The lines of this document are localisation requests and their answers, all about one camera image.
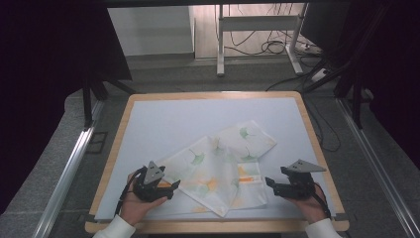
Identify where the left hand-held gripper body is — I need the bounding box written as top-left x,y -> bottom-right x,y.
132,161 -> 174,203

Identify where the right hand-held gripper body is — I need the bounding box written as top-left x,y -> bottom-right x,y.
280,159 -> 328,201

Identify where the white leaf print cloth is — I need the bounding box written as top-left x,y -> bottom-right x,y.
157,119 -> 277,218

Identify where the person's left hand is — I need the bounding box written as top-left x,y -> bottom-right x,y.
119,172 -> 168,227

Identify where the person's right hand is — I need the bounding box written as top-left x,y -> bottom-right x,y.
286,182 -> 329,225

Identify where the wooden table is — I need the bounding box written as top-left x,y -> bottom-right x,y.
84,91 -> 351,234

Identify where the white table mat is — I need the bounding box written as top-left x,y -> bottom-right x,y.
94,96 -> 337,222

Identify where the black metal stand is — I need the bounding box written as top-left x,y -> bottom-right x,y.
80,6 -> 137,131
302,3 -> 397,131

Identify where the white power adapter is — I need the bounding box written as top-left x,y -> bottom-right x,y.
310,67 -> 330,83

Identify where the white power strip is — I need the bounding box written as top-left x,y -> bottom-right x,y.
295,42 -> 324,56

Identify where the dark curtain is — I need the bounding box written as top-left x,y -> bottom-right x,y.
350,0 -> 420,171
0,0 -> 133,214

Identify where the white cabinet panel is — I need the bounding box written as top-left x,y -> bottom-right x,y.
107,5 -> 196,58

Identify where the dark monitor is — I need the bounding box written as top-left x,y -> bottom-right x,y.
300,3 -> 352,52

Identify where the left hand-held gripper black cable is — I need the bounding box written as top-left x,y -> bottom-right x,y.
113,166 -> 147,218

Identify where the hand-held gripper black cable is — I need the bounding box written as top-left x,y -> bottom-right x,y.
313,182 -> 332,219
113,166 -> 147,218

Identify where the right hand-held gripper black cable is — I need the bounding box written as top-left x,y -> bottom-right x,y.
313,182 -> 332,219

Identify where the long black floor cable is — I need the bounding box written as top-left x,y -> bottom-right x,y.
265,59 -> 342,153

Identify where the aluminium rail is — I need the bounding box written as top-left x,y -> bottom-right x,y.
336,97 -> 420,238
33,99 -> 104,238

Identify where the bundle of black floor cables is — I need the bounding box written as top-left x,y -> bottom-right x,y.
227,3 -> 300,58

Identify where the white metal desk frame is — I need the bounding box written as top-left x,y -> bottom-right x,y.
216,3 -> 310,77

